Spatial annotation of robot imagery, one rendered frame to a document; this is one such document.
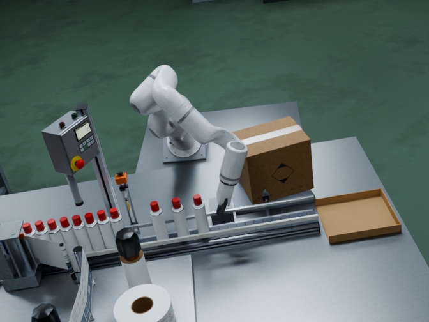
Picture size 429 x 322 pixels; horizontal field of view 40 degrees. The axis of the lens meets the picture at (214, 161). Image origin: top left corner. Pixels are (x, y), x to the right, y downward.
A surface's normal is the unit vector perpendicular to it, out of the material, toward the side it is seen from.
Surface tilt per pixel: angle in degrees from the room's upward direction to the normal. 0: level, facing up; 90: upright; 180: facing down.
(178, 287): 0
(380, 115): 0
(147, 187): 0
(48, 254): 90
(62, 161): 90
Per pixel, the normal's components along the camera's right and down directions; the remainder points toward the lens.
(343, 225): -0.15, -0.83
